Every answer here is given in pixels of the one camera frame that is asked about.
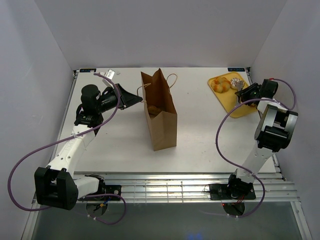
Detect left corner label sticker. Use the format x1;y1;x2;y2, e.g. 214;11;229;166
79;68;97;73

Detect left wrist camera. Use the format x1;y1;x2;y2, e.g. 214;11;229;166
104;69;115;80

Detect corner label sticker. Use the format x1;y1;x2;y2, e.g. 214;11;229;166
79;68;97;73
227;67;246;72

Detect brown paper bag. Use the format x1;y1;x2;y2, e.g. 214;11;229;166
139;68;178;151

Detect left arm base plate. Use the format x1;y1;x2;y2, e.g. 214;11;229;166
101;185;122;201

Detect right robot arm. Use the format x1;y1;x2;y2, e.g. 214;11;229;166
225;78;298;199

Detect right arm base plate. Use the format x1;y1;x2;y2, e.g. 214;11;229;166
208;183;256;201

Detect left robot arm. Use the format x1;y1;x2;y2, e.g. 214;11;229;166
34;83;143;210

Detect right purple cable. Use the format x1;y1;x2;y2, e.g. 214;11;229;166
199;78;297;218

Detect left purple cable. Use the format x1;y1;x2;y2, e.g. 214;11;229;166
7;72;127;225

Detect right corner label sticker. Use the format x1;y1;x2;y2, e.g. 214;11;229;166
227;67;246;72

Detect white frosted donut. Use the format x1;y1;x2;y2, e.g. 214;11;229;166
230;77;244;91

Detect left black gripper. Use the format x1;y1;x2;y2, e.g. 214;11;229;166
95;83;143;114

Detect twisted golden bread roll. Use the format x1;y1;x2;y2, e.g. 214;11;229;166
210;76;231;93

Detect aluminium frame rail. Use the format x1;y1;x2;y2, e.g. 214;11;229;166
32;172;301;204

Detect purple cable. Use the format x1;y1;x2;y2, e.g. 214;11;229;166
7;72;127;225
199;78;297;218

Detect metal tongs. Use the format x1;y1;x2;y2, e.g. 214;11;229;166
230;77;245;106

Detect small brown round bun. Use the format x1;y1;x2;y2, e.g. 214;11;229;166
147;105;162;116

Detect yellow tray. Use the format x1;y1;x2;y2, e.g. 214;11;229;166
207;71;257;118

